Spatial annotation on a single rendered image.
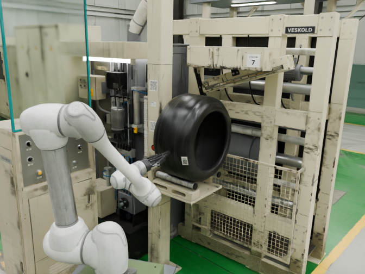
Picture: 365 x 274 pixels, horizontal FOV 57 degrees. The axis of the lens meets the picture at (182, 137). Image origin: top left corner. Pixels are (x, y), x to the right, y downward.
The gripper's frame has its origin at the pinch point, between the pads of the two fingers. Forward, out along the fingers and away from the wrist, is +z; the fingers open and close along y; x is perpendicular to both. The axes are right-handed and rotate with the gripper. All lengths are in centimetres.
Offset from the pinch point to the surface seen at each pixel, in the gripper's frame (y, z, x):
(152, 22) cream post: 34, 35, -75
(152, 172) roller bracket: 24.2, 10.1, 23.3
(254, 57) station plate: -29, 57, -50
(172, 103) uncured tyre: 9.4, 20.6, -26.0
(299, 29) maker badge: -44, 91, -64
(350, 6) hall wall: 152, 984, -47
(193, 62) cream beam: 18, 57, -45
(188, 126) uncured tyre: -9.8, 11.4, -15.9
